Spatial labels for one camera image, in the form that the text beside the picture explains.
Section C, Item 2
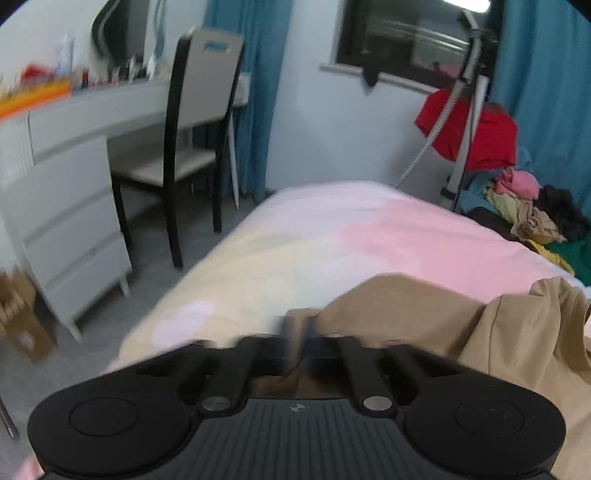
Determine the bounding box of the silver tripod with phone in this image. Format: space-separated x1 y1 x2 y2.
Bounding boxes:
392 8 500 214

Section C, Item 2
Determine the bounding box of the black garment pile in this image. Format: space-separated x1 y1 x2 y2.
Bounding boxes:
534 185 590 242

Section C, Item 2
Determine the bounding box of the yellow garment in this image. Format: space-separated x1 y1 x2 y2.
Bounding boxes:
523 239 575 276

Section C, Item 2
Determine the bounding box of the green garment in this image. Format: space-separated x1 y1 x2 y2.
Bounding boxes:
547 237 591 285

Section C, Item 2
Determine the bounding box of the white vanity desk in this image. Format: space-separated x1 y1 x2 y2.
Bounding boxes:
1 82 235 336

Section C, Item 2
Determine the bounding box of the orange box on desk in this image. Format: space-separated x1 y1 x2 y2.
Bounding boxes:
0 80 72 119

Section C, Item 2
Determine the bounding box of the pastel rainbow bed cover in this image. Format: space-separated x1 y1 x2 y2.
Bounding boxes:
0 181 591 480

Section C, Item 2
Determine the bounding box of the white spray bottle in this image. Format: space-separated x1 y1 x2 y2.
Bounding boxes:
55 32 75 78

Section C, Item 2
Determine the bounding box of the cardboard box on floor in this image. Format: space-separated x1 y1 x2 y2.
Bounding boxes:
1 269 55 362

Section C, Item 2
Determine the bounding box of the blue curtain left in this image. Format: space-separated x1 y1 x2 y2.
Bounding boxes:
202 0 293 203

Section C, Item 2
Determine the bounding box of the blue curtain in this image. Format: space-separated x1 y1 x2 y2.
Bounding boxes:
491 1 590 210
202 0 293 203

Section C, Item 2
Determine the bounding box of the blue curtain right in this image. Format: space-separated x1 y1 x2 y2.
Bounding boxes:
491 1 590 210

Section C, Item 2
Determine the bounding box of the beige garment in pile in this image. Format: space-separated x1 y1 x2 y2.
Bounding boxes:
511 202 567 245

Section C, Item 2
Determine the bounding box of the black and beige chair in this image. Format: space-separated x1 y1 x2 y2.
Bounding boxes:
111 29 245 269

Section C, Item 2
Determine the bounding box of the tan hoodie with white print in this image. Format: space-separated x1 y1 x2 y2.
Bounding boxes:
252 275 590 479

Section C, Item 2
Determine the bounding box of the red garment on tripod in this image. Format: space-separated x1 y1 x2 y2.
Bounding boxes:
413 87 519 173

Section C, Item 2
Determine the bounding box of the blue garment in pile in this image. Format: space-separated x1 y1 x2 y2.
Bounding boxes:
459 147 537 218

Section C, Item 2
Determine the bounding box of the wavy vanity mirror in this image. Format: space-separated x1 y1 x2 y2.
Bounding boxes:
90 1 167 67

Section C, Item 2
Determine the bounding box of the pink garment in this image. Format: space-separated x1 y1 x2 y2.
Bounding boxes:
495 168 541 200

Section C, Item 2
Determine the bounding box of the dark window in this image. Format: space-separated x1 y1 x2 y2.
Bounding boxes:
335 0 473 88

